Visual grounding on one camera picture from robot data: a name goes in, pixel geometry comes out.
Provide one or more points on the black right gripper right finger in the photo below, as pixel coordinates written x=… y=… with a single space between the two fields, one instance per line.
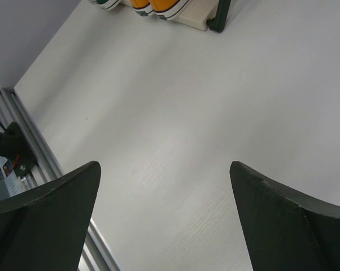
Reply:
x=284 y=229

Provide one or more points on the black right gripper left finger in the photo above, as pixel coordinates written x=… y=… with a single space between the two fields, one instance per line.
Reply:
x=45 y=228

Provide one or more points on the green sneaker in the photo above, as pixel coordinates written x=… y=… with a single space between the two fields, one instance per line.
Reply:
x=105 y=4

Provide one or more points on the orange sneaker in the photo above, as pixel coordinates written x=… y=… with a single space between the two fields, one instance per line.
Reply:
x=169 y=9
x=142 y=7

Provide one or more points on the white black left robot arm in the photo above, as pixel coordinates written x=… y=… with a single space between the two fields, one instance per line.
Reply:
x=16 y=149

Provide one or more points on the beige black shoe shelf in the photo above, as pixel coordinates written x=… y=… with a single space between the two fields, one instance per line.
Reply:
x=205 y=14

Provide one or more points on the aluminium mounting rail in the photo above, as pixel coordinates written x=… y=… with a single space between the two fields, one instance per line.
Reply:
x=96 y=254

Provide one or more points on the grey slotted cable duct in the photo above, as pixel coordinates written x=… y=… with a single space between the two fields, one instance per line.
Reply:
x=10 y=178

